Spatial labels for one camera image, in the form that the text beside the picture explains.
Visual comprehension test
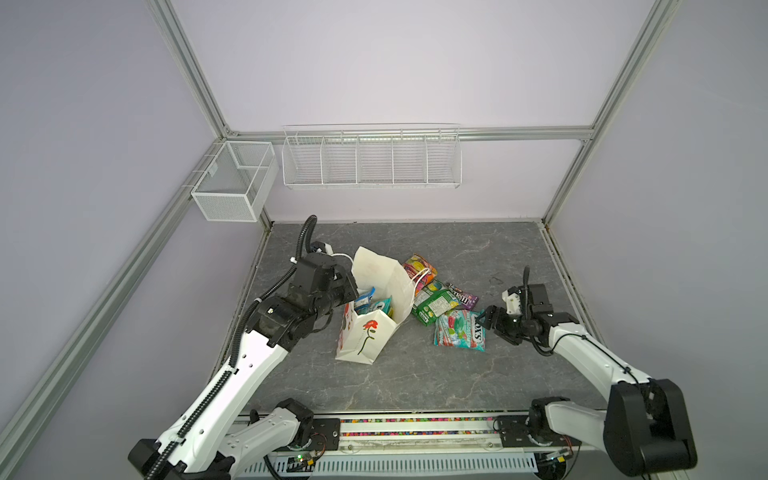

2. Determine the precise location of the purple M&M's packet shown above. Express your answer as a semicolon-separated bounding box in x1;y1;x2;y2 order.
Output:
446;283;479;310

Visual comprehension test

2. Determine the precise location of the white floral paper bag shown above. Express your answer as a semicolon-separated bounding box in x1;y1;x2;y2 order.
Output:
335;247;419;365

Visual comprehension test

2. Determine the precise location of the teal Fox's mint candy bag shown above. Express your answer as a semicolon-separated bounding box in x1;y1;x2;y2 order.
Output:
356;297;393;317

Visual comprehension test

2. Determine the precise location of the green candy bag back side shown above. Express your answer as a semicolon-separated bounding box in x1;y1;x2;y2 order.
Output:
412;279;461;325

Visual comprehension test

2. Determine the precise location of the blue snack bar packet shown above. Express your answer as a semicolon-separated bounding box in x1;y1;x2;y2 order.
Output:
354;287;376;310

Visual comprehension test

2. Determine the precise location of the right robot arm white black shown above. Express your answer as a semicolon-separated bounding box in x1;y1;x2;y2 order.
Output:
478;270;698;478

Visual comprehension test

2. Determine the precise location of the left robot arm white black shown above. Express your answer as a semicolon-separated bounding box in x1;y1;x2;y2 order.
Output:
128;215;358;479

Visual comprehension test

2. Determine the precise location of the orange Fox's fruits candy bag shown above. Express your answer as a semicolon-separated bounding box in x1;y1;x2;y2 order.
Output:
403;254;437;283

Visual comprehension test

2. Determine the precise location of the white mesh box basket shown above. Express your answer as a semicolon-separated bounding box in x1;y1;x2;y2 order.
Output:
192;141;279;223

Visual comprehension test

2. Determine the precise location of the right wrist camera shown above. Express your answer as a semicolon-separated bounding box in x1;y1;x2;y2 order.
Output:
501;286;524;317

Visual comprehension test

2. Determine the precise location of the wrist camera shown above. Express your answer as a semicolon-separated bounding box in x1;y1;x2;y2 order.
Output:
309;241;334;255
501;286;524;317

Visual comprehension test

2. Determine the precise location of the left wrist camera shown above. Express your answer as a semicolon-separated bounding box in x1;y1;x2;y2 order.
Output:
309;241;334;255

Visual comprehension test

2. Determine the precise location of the white wire shelf basket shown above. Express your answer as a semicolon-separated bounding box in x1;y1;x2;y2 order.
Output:
282;123;463;189

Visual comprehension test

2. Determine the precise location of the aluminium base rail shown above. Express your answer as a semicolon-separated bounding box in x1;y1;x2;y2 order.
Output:
230;409;667;460

